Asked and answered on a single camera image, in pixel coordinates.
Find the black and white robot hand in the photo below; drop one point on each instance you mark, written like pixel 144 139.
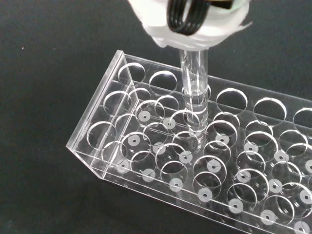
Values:
pixel 156 22

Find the clear acrylic test tube rack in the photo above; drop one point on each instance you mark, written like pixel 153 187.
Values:
pixel 239 151

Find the black bench cloth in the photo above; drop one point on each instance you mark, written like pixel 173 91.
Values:
pixel 41 97

